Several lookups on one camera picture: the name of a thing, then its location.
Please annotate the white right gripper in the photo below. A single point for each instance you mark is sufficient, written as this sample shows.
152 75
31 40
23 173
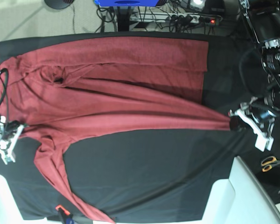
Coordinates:
9 134

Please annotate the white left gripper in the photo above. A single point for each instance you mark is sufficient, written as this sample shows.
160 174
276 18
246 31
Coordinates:
259 114

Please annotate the red long-sleeve T-shirt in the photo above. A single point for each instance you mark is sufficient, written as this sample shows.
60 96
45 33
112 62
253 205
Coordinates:
94 87

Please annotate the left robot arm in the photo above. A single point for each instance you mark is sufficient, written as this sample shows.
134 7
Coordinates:
262 21

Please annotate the white foam block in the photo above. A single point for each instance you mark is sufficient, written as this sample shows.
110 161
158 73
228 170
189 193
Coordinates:
240 199

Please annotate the white power strip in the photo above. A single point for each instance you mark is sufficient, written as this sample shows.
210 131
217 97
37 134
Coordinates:
184 18

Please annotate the black round stand base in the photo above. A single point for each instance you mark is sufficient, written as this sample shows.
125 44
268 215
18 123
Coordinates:
58 4

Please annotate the blue plastic box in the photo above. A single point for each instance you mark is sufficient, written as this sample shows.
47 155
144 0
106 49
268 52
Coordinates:
126 3

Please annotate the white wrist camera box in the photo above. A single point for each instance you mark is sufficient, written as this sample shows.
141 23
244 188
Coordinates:
264 143

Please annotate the yellow-handled scissors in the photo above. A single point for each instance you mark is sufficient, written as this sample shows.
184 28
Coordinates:
269 163

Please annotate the black table leg post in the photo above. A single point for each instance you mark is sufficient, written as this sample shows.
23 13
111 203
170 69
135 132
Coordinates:
123 18

